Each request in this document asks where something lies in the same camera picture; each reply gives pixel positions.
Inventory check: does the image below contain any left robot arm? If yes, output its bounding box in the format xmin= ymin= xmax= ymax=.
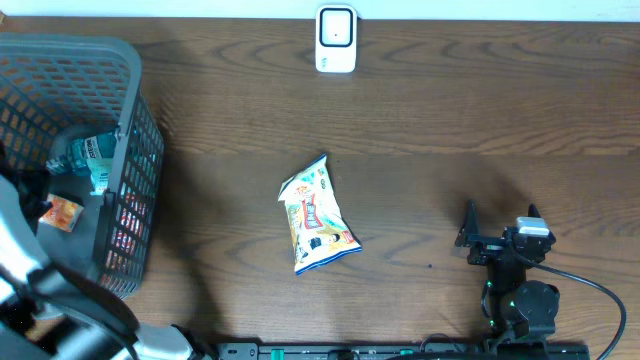
xmin=1 ymin=168 xmax=219 ymax=359

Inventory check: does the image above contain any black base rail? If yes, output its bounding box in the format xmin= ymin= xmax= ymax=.
xmin=215 ymin=342 xmax=590 ymax=360

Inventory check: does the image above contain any mint green wipes packet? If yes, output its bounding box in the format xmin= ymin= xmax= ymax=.
xmin=87 ymin=158 xmax=113 ymax=196

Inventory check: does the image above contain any grey plastic basket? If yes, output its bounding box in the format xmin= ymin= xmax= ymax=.
xmin=1 ymin=33 xmax=165 ymax=298

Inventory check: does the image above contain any large snack chip bag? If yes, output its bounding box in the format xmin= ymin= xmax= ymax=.
xmin=278 ymin=154 xmax=362 ymax=275

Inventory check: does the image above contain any white barcode scanner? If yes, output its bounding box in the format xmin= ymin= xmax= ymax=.
xmin=315 ymin=4 xmax=358 ymax=73

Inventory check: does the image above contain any small orange tissue box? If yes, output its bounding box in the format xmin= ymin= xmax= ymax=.
xmin=39 ymin=194 xmax=84 ymax=232

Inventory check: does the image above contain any teal mouthwash bottle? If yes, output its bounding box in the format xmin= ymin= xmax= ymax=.
xmin=45 ymin=131 xmax=117 ymax=177

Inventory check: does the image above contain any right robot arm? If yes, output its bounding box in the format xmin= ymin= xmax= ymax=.
xmin=455 ymin=202 xmax=560 ymax=359

